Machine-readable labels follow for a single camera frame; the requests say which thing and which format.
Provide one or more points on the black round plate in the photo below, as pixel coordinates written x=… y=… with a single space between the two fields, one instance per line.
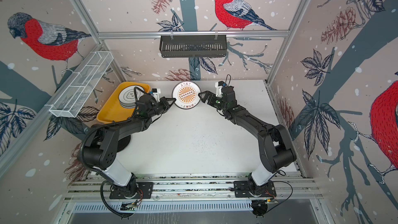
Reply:
x=123 y=143

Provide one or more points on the aluminium frame post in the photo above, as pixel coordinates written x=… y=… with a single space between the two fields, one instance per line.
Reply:
x=83 y=13
x=297 y=18

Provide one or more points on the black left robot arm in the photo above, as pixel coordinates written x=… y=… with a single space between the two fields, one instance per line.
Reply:
x=98 y=151

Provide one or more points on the white wire basket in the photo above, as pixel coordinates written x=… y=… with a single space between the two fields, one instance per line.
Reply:
x=84 y=80

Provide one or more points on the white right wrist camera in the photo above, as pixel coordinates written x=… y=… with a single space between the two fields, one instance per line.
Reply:
x=219 y=85

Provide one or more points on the right aluminium frame post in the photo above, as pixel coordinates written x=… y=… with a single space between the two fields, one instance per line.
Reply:
x=297 y=18

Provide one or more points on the orange sunburst plate corner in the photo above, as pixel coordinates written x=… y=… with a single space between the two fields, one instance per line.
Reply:
x=186 y=95

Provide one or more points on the horizontal aluminium frame bar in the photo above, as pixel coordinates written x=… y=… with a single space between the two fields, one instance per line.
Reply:
x=155 y=35

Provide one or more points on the white black pattern plate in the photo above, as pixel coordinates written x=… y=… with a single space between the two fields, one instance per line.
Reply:
x=127 y=97

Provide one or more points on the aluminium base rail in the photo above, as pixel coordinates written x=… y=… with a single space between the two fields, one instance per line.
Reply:
x=187 y=194

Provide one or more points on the black hanging basket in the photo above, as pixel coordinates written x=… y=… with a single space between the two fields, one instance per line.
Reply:
x=193 y=46

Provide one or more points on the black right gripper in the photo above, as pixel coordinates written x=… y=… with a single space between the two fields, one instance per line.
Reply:
x=209 y=97

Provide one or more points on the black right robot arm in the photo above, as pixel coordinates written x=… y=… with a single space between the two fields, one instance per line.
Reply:
x=223 y=135

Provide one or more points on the yellow plastic bin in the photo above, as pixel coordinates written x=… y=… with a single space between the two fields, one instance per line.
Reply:
x=112 y=110

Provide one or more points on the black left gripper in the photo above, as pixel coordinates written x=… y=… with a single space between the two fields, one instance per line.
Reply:
x=163 y=101

